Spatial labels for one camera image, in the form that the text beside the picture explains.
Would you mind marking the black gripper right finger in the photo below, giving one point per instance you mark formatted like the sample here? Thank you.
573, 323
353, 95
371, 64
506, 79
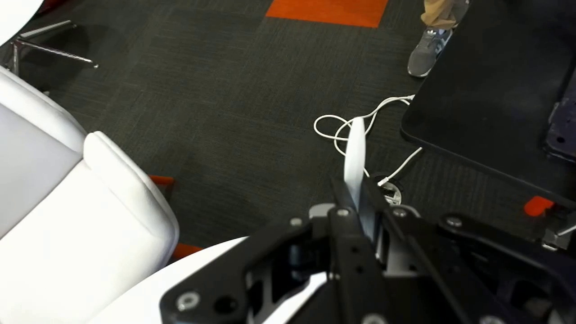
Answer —
456, 282

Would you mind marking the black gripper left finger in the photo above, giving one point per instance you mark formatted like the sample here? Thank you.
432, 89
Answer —
348, 271

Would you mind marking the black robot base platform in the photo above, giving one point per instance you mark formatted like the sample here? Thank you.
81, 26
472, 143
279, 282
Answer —
492, 102

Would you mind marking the grey shoe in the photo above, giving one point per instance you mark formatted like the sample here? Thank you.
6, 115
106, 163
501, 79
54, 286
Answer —
429, 52

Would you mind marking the white tub armchair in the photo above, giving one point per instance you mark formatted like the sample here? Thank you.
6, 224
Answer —
90, 241

